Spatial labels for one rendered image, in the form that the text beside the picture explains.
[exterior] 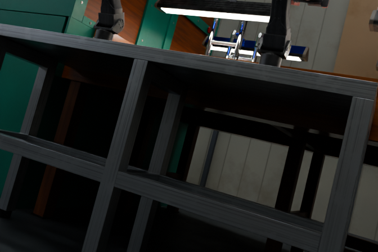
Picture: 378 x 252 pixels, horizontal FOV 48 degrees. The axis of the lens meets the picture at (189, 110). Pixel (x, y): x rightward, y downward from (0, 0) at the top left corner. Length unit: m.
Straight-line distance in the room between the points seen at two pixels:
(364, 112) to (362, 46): 3.07
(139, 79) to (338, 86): 0.51
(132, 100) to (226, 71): 0.27
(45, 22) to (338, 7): 2.90
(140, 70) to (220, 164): 2.97
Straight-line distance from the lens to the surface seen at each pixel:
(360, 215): 3.86
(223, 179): 4.06
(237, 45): 2.03
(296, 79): 1.02
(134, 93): 1.16
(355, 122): 0.99
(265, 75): 1.03
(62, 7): 1.96
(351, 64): 3.99
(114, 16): 1.50
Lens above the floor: 0.43
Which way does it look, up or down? 5 degrees up
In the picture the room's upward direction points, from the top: 15 degrees clockwise
